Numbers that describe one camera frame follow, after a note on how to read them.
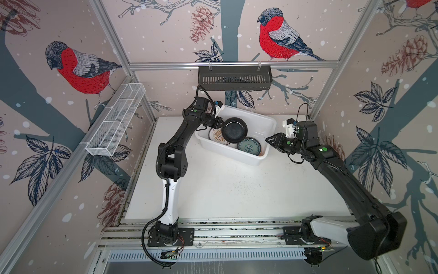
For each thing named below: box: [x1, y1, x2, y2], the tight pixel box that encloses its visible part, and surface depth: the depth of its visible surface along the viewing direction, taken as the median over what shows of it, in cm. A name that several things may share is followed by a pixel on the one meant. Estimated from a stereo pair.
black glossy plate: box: [221, 117, 249, 144], surface depth 96 cm
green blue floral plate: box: [237, 136, 262, 156], surface depth 106 cm
